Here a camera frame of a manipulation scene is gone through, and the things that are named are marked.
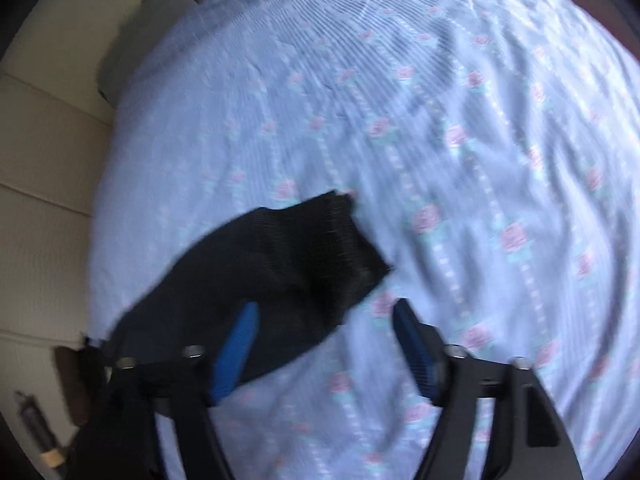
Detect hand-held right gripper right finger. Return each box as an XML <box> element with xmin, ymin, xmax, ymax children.
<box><xmin>392</xmin><ymin>299</ymin><xmax>585</xmax><ymax>480</ymax></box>

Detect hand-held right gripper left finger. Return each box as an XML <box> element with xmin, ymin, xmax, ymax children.
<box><xmin>102</xmin><ymin>302</ymin><xmax>260</xmax><ymax>480</ymax></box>

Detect black pants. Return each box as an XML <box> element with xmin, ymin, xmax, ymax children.
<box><xmin>65</xmin><ymin>190</ymin><xmax>393</xmax><ymax>480</ymax></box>

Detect floral light blue bed sheet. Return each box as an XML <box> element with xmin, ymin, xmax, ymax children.
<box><xmin>87</xmin><ymin>0</ymin><xmax>640</xmax><ymax>480</ymax></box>

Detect beige padded headboard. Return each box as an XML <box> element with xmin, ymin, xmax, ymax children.
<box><xmin>0</xmin><ymin>0</ymin><xmax>211</xmax><ymax>461</ymax></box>

